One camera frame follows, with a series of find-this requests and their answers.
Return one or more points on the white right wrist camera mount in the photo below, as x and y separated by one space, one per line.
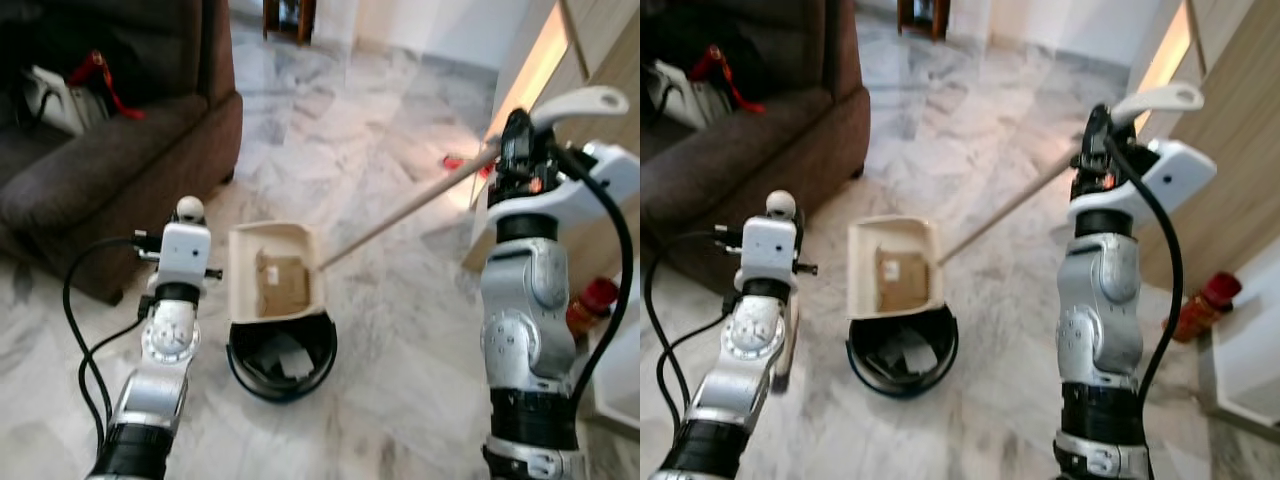
600 185
1175 180

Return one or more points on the dark brown fabric sofa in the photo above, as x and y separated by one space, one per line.
760 140
120 150

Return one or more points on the small red floor object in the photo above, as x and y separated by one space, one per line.
452 161

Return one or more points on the red bottle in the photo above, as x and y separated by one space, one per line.
1205 305
592 300

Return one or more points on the white paper scrap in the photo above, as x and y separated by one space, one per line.
910 352
290 358

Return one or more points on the brown wooden furniture legs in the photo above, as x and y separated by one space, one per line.
922 18
290 20

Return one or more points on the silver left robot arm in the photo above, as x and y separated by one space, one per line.
165 340
750 340

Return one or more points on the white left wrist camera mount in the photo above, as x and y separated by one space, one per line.
768 245
182 250

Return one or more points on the light wooden cabinet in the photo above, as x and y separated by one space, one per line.
1240 120
610 60

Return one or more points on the white bag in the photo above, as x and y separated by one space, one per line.
60 105
680 95

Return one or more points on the white low ledge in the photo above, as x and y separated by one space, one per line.
1250 350
628 380

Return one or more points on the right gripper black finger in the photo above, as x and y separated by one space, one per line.
1097 122
517 128

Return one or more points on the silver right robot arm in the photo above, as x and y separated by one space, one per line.
530 300
1100 300

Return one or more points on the black round waste bin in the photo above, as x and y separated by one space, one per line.
870 370
250 375

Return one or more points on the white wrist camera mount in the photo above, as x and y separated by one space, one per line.
600 185
182 250
1175 180
768 245

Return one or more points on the brown cardboard piece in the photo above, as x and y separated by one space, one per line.
903 280
283 285

